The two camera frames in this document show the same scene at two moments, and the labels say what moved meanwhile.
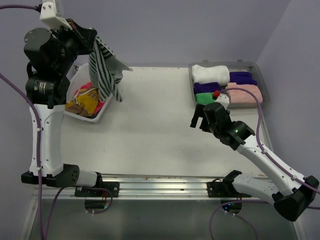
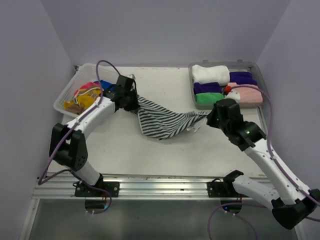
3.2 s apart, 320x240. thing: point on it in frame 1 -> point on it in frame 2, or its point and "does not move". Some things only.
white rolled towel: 219,74 does not move
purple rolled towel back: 244,78 does not move
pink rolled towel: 242,96 does not move
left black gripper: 85,36 -> 135,105
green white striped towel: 105,69 -> 158,122
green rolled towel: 204,98 does not move
